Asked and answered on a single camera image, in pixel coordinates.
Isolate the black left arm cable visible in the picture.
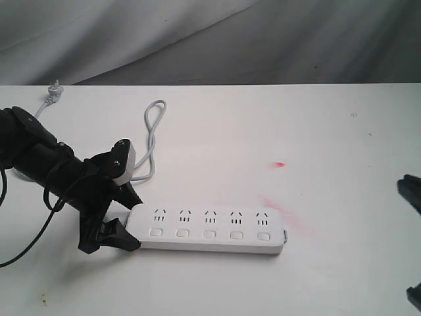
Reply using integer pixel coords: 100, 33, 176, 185
0, 157, 99, 268

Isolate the white five-outlet power strip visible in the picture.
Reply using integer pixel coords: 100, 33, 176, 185
126, 204, 288, 255

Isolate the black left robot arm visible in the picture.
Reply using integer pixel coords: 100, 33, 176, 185
1, 107, 142, 253

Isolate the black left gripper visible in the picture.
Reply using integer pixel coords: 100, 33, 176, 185
77, 153, 143, 253

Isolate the grey backdrop cloth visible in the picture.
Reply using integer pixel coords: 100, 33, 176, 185
1, 1, 420, 85

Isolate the white wall plug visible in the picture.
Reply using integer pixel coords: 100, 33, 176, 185
48, 79, 64, 102

